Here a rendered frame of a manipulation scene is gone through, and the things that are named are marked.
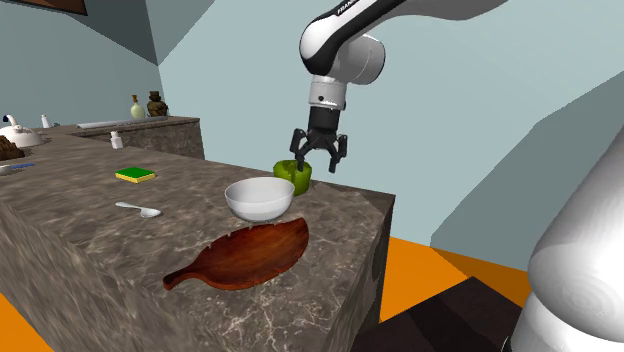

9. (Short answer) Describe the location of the leaf-shaped wooden board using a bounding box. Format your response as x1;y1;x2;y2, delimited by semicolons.
162;217;311;292

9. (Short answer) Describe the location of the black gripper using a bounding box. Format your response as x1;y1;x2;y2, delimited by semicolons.
289;105;350;175

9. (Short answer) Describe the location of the white spoon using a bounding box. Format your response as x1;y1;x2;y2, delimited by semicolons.
115;201;163;219

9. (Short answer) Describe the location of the brown figure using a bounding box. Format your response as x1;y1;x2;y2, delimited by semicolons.
146;90;170;118

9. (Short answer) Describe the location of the cream vase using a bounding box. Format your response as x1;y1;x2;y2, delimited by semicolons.
129;94;147;121

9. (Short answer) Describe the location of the white bowl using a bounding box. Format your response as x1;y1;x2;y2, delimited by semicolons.
224;176;296;223

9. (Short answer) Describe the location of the green and yellow sponge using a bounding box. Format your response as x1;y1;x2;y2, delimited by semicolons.
115;166;157;185

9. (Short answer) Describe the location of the dark wall picture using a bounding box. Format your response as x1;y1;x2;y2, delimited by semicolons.
0;0;89;17

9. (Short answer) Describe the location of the brown lumpy object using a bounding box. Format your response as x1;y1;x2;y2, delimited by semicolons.
0;135;26;163

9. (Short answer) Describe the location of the green bell pepper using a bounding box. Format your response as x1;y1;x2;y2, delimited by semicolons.
272;159;313;197

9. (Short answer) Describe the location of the white teapot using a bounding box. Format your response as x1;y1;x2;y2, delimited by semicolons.
0;114;46;149

